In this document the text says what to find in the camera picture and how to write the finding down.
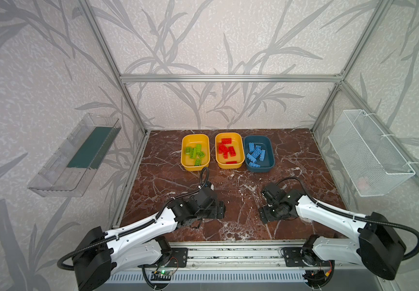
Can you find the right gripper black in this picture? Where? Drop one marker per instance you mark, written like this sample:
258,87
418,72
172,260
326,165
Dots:
266,214

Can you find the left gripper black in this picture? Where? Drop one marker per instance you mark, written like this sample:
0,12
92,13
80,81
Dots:
218,211

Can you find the long green lego front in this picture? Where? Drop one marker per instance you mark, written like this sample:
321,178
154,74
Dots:
196,151

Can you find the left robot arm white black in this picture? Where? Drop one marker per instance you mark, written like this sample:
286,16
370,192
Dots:
104,253

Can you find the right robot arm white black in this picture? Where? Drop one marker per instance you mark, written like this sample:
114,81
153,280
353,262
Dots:
370,241

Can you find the middle yellow plastic bin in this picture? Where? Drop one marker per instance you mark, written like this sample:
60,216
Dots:
237,143

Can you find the yellow plastic bin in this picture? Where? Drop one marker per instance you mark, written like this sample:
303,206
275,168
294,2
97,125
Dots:
237,143
191,141

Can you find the dark teal plastic bin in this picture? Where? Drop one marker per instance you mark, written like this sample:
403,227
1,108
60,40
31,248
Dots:
265,143

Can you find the left yellow plastic bin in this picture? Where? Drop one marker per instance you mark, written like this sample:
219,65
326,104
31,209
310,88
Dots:
191,141

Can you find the right wiring connector bundle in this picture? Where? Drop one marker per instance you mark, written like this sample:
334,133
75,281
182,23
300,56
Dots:
317,279

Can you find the aluminium front rail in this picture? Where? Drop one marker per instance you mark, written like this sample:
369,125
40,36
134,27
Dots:
261,253

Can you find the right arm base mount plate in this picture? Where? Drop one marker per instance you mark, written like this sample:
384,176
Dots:
299,257

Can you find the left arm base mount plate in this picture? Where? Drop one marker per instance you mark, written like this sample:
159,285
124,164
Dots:
175,258

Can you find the green circuit board with wires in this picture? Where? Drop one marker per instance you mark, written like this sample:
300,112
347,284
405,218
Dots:
161,276

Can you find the white wire mesh basket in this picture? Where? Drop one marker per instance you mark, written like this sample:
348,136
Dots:
372,161

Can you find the clear plastic wall tray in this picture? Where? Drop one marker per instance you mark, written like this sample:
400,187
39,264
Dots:
70,170

